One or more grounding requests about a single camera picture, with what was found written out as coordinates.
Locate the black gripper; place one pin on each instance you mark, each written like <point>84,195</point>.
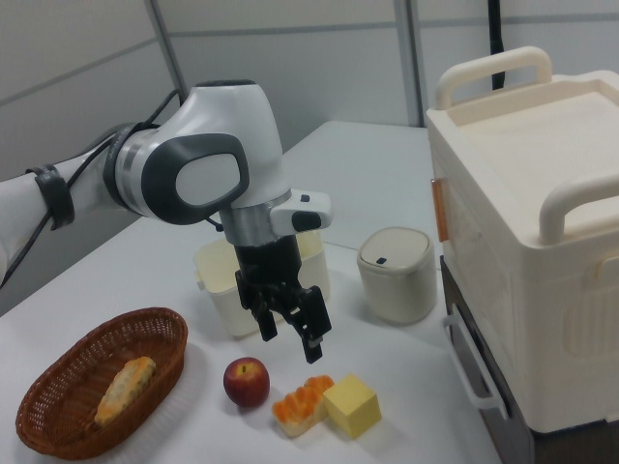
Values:
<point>268,266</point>

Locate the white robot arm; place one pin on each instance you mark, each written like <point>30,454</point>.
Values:
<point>217,125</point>

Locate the yellow cube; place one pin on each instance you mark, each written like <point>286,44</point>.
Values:
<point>353,406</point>

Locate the white open plastic container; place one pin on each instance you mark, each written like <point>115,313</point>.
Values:
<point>227,309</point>

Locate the red apple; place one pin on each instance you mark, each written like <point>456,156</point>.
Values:
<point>246,384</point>

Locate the orange glazed bread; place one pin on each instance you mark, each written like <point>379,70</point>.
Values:
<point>300,406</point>

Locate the small white lidded bin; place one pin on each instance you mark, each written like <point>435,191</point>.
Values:
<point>396,285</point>

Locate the long golden bread roll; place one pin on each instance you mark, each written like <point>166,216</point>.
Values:
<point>123,391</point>

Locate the copper box latch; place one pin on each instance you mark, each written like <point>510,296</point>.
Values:
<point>439,208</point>

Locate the large white cooler box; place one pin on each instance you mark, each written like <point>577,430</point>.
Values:
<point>522,290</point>

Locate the brown wicker basket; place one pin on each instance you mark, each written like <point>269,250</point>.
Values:
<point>63,386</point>

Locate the white microwave oven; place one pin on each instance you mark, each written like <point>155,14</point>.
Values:
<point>570,447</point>

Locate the black stand pole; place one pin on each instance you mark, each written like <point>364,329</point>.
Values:
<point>495,38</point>

